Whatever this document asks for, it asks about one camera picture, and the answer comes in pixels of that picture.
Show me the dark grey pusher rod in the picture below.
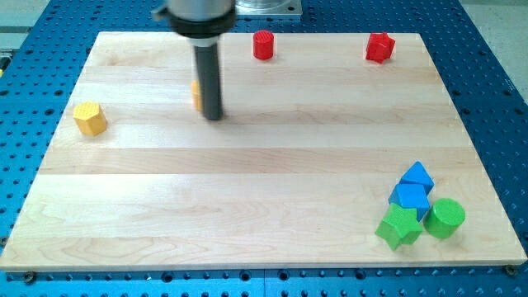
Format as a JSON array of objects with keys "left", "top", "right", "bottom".
[{"left": 192, "top": 37, "right": 224, "bottom": 120}]

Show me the yellow heart block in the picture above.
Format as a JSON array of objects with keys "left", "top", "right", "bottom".
[{"left": 191, "top": 80, "right": 203, "bottom": 111}]

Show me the light wooden board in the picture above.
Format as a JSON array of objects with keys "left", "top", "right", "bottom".
[{"left": 1, "top": 32, "right": 526, "bottom": 271}]

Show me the red cylinder block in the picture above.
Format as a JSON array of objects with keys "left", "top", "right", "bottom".
[{"left": 252, "top": 30, "right": 275, "bottom": 60}]

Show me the yellow hexagon block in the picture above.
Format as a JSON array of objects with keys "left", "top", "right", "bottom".
[{"left": 73, "top": 101, "right": 107, "bottom": 136}]

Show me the red star block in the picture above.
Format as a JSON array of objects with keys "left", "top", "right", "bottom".
[{"left": 365, "top": 32, "right": 396, "bottom": 64}]

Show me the blue triangle block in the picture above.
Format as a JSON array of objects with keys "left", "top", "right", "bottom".
[{"left": 399, "top": 161, "right": 435, "bottom": 195}]

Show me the blue cube block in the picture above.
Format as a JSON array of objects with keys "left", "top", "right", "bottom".
[{"left": 388, "top": 184, "right": 430, "bottom": 221}]

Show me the green star block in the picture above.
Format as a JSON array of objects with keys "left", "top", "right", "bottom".
[{"left": 375, "top": 203, "right": 422, "bottom": 251}]

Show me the blue perforated table plate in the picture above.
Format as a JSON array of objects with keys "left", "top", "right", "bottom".
[{"left": 1, "top": 1, "right": 527, "bottom": 296}]

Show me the green cylinder block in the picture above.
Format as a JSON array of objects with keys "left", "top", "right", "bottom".
[{"left": 424, "top": 198, "right": 466, "bottom": 239}]

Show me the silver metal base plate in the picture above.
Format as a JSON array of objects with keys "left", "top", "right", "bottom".
[{"left": 235, "top": 0, "right": 303, "bottom": 17}]

